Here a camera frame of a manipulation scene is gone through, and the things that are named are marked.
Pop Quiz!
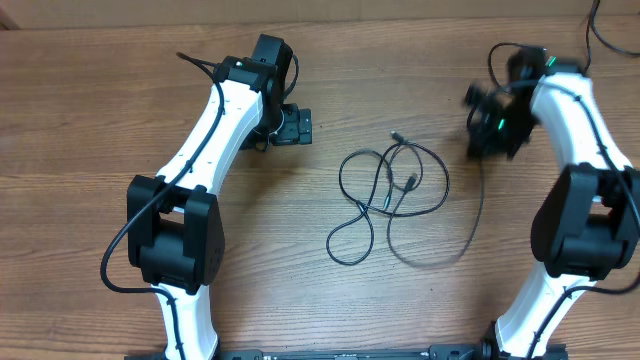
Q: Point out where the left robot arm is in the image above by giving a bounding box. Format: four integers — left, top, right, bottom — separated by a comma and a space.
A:
124, 34, 312, 359

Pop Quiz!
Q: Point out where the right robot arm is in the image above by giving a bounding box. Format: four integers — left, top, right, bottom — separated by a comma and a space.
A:
465, 45, 639, 359

